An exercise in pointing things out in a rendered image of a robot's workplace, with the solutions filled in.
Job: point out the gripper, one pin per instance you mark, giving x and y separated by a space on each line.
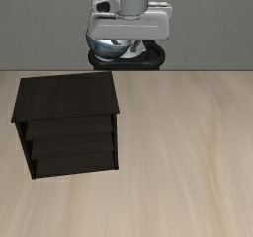
131 26

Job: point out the white and blue porcelain bowl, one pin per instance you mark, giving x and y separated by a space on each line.
106 49

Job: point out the dark wooden slatted rack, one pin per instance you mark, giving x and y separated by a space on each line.
66 97

